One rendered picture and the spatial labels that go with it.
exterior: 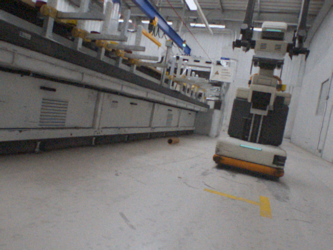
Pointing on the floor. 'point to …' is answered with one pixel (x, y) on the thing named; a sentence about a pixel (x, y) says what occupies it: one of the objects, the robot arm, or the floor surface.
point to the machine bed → (75, 103)
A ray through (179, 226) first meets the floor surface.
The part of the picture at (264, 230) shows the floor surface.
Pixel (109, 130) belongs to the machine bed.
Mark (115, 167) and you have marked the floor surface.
